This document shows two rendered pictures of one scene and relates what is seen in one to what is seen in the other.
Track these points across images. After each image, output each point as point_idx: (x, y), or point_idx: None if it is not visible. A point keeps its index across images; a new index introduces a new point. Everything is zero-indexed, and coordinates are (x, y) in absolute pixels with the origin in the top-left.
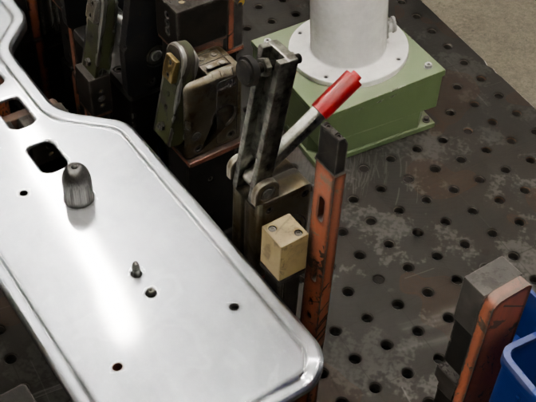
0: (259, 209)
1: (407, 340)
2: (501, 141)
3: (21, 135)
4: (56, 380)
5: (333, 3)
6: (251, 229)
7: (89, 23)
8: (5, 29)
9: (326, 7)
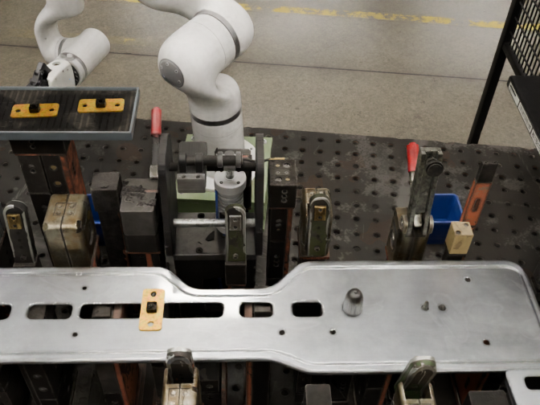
0: (428, 234)
1: None
2: (300, 153)
3: (280, 313)
4: None
5: (230, 141)
6: (419, 248)
7: (231, 233)
8: (168, 282)
9: (225, 146)
